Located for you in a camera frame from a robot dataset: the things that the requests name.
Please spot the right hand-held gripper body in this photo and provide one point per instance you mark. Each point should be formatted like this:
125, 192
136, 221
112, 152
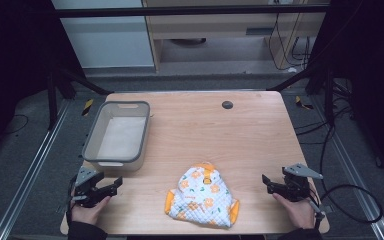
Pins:
295, 185

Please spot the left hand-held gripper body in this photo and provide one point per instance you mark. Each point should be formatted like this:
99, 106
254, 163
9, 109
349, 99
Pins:
86, 186

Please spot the grey plastic storage bin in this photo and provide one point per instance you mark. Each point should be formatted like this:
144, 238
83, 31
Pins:
121, 136

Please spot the white orange floral baby garment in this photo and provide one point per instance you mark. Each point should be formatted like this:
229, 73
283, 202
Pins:
202, 196

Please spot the person's left hand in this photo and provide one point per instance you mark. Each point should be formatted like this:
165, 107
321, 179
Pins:
88, 211

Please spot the person's right hand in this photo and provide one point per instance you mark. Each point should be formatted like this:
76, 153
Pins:
296, 211

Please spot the dark round table grommet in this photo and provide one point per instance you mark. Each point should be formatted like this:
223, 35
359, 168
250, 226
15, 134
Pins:
227, 105

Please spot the black metal stand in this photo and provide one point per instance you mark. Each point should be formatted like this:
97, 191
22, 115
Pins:
51, 100
328, 96

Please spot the black curtain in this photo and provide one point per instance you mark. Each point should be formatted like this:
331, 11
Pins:
13, 66
370, 66

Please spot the white cabinet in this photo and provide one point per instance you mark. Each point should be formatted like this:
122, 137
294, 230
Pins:
110, 40

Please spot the light wooden background desk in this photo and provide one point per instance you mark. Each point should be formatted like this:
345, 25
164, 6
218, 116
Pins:
213, 25

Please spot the aluminium floor rail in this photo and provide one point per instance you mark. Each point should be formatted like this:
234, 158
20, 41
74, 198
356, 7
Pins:
353, 173
30, 170

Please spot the black horizontal frame bar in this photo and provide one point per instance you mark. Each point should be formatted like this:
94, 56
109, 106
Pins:
180, 10

